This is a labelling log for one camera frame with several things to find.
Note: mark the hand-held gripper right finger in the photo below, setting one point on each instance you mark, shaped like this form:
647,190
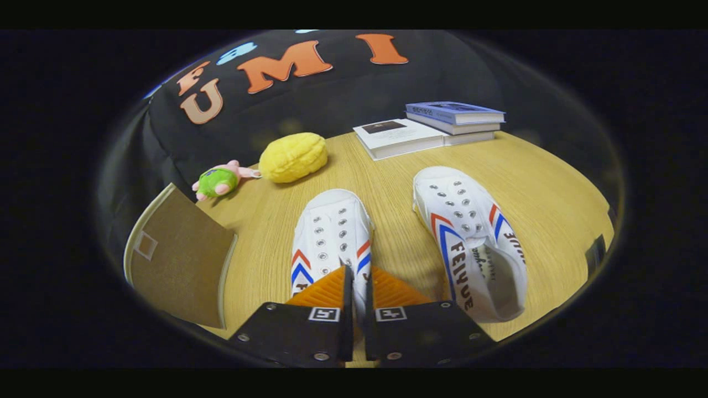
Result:
369,326

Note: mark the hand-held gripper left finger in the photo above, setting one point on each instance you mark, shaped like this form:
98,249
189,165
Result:
348,326

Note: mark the white shoe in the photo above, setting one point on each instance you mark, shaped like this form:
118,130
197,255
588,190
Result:
332,221
459,199

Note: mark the brown fabric storage box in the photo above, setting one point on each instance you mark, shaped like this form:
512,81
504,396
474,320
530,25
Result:
177,260

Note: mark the yellow plush toy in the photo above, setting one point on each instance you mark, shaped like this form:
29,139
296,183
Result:
293,157

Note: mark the white book with dark photo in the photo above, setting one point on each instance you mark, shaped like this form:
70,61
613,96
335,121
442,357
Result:
398,138

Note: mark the pink and green plush toy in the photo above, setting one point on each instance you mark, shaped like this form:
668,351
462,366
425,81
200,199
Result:
218,181

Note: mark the plain white book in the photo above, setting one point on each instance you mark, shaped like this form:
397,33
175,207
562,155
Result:
470,138

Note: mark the grey edged book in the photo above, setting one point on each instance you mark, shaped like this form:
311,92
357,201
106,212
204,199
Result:
459,128

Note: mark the blue cover book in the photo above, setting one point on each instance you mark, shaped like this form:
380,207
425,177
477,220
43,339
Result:
451,109

